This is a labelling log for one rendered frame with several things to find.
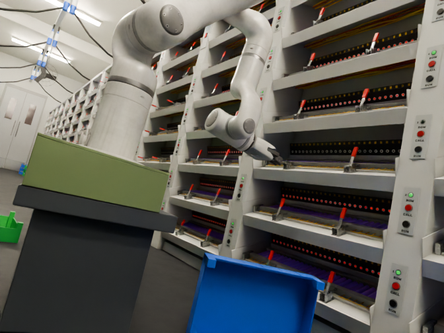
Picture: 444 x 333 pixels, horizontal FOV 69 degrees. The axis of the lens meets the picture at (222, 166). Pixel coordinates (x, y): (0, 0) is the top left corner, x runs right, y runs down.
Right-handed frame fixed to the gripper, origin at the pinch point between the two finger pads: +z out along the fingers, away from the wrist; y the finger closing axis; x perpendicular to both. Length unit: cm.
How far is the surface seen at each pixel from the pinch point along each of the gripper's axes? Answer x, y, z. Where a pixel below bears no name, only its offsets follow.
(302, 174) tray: -2.9, 9.2, 6.1
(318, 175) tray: -2.7, 16.5, 6.0
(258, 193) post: -10.3, -18.0, 13.1
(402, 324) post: -38, 50, 11
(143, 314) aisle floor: -60, 7, -32
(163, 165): -4, -109, 6
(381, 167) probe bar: 3.4, 34.2, 11.4
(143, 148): 9, -158, 6
